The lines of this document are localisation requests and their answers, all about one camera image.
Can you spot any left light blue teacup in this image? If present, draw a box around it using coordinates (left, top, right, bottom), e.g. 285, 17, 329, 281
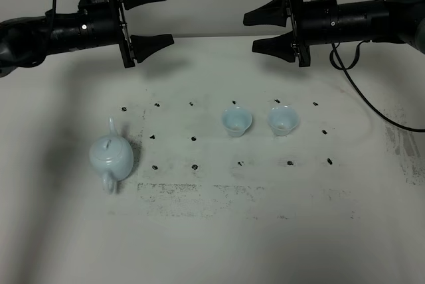
221, 106, 253, 137

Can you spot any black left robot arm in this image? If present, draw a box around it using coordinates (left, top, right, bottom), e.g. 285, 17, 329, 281
1, 0, 174, 76

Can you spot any black right camera cable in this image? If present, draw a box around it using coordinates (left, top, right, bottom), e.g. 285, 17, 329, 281
329, 40, 425, 132

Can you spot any light blue teacup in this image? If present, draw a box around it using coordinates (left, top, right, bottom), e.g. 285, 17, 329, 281
267, 106, 299, 136
221, 106, 253, 137

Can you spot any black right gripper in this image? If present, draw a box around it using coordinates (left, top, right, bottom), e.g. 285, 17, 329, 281
243, 0, 338, 67

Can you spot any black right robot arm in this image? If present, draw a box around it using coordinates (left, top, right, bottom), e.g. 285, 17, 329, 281
243, 0, 424, 67

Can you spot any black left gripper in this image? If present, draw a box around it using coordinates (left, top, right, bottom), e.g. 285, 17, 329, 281
78, 0, 174, 68

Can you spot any right light blue teacup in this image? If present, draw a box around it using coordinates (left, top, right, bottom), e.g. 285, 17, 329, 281
267, 106, 299, 136

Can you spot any light blue porcelain teapot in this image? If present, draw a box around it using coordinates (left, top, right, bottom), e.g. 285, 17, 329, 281
89, 117, 134, 194

